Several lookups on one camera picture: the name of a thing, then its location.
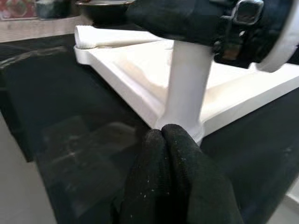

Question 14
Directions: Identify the black round bowl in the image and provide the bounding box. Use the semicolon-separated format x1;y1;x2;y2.
75;0;136;25

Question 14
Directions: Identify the white plastic children table top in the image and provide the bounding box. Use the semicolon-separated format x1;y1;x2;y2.
74;36;299;145

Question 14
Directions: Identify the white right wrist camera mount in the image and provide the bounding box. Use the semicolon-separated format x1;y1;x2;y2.
256;0;299;73

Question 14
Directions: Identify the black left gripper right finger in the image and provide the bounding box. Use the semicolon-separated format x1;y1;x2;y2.
161;123;245;224

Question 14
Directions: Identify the black tablecloth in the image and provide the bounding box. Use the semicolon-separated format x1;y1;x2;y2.
0;32;299;224

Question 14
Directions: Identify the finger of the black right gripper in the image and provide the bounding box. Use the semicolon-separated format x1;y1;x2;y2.
126;0;234;46

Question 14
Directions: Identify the clear adhesive tape patch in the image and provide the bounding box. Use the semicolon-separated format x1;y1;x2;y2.
42;116;141;210

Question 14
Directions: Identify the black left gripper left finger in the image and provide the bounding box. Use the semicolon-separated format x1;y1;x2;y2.
113;129;174;224

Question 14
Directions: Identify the dark plastic bag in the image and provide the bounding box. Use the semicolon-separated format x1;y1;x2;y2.
36;0;79;21

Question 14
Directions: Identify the white plastic table leg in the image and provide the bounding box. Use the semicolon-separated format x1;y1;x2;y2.
74;25;165;49
155;38;214;145

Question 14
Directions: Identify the red printed cardboard box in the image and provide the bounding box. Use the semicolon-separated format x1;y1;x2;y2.
0;0;38;21

